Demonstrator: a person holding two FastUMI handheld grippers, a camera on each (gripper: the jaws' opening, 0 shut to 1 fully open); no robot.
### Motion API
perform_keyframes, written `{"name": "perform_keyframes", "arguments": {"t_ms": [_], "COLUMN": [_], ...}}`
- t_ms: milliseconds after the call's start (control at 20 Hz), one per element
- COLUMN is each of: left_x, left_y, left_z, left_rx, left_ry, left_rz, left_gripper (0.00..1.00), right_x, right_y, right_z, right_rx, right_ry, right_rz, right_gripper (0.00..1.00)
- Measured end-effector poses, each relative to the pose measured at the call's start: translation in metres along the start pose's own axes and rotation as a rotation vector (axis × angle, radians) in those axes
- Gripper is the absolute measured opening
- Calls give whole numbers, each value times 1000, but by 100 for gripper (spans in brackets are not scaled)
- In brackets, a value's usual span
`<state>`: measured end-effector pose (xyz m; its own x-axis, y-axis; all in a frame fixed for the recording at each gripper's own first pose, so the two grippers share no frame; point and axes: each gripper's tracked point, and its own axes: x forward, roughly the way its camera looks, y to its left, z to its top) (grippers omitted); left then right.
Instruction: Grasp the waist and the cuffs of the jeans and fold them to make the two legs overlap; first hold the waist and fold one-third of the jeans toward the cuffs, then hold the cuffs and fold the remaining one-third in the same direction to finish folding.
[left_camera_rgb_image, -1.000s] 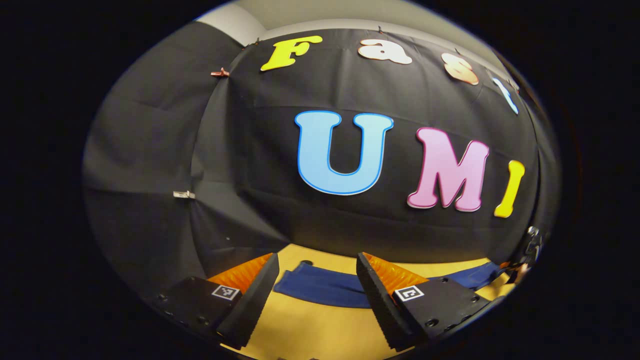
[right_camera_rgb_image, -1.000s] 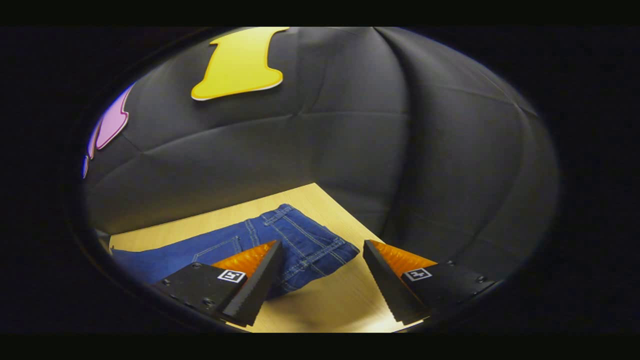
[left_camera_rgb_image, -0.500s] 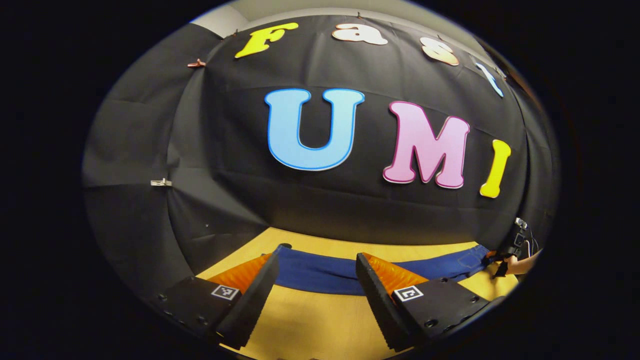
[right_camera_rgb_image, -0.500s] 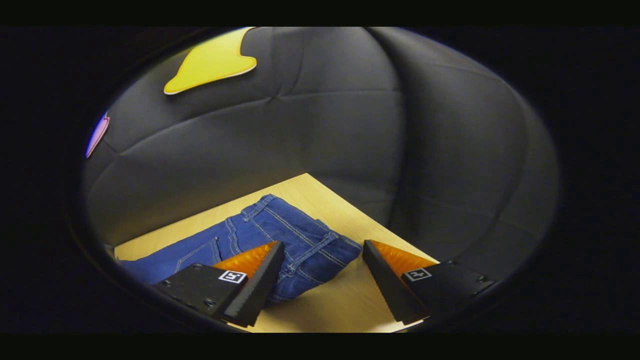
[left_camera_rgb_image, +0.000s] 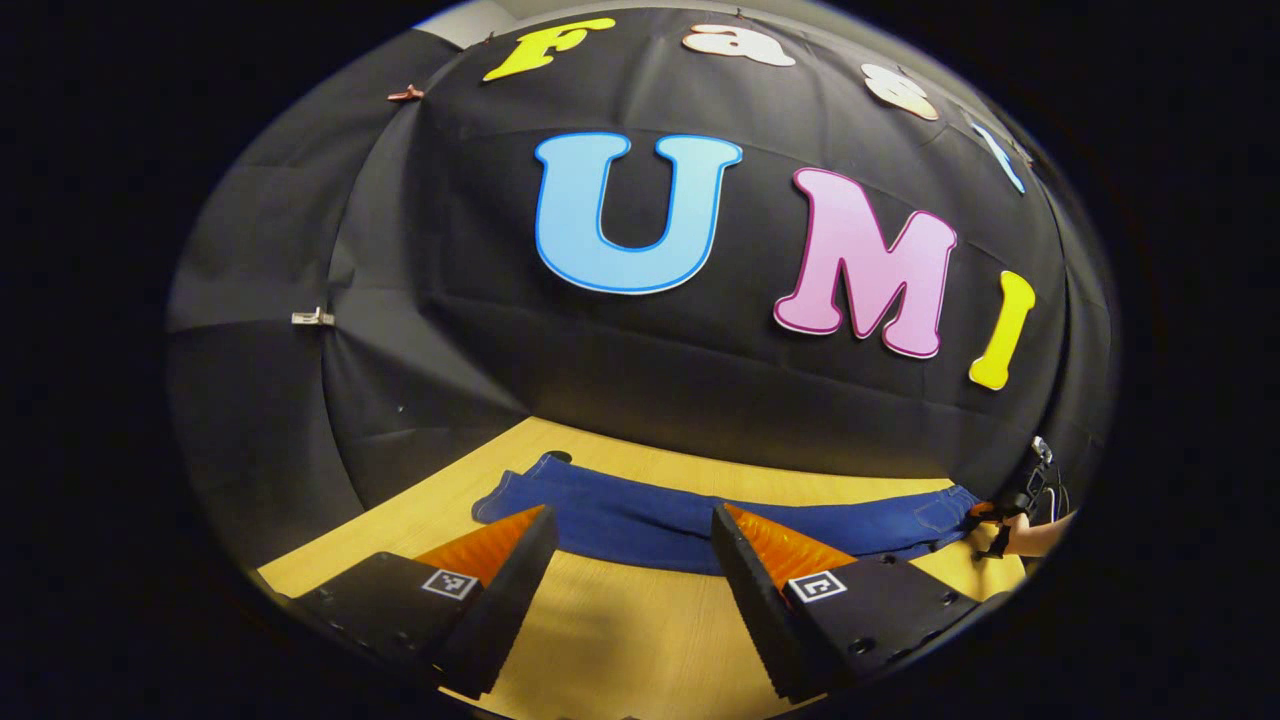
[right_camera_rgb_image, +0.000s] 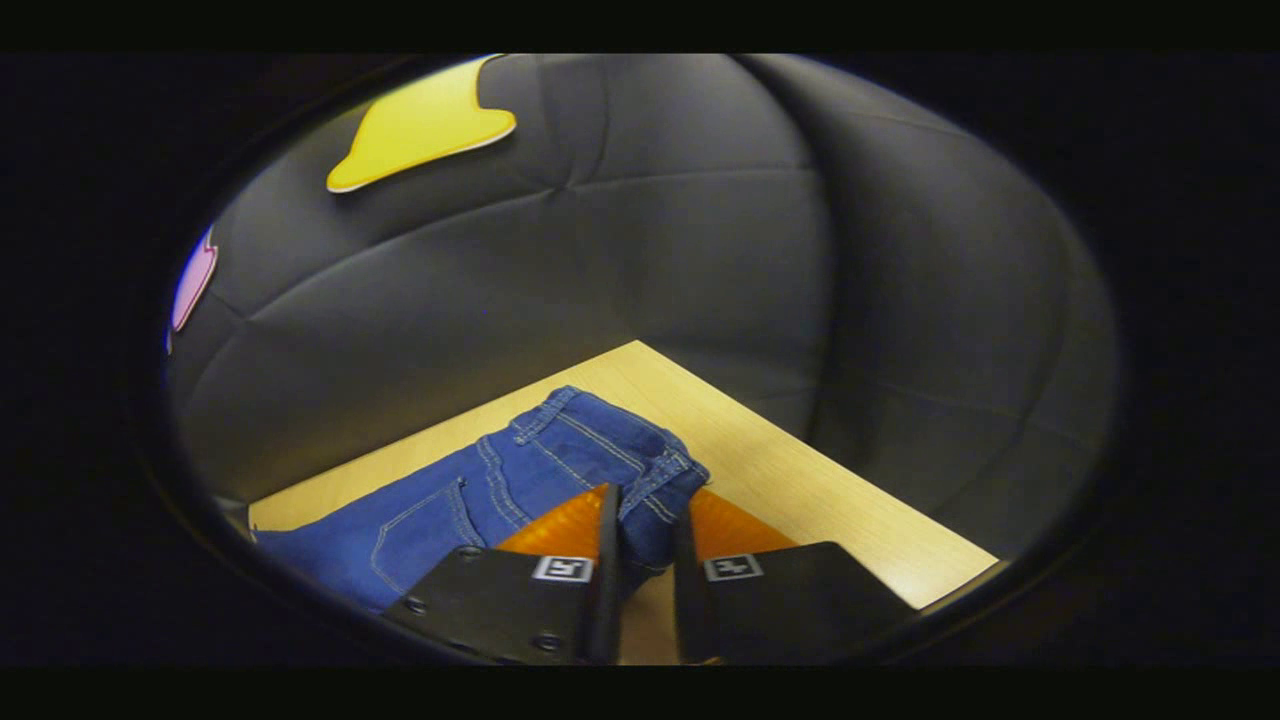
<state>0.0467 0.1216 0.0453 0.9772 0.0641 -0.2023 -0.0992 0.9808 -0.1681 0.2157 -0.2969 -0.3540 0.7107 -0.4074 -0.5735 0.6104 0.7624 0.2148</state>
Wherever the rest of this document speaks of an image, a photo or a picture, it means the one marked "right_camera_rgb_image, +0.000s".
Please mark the black backdrop cloth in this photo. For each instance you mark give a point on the black backdrop cloth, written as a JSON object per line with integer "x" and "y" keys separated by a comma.
{"x": 650, "y": 250}

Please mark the blue denim jeans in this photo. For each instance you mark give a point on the blue denim jeans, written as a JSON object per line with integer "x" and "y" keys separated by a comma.
{"x": 560, "y": 450}

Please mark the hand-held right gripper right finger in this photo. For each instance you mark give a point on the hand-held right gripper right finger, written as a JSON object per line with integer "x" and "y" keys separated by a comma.
{"x": 688, "y": 610}

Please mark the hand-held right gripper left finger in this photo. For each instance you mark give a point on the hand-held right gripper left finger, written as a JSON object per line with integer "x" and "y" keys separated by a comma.
{"x": 608, "y": 600}

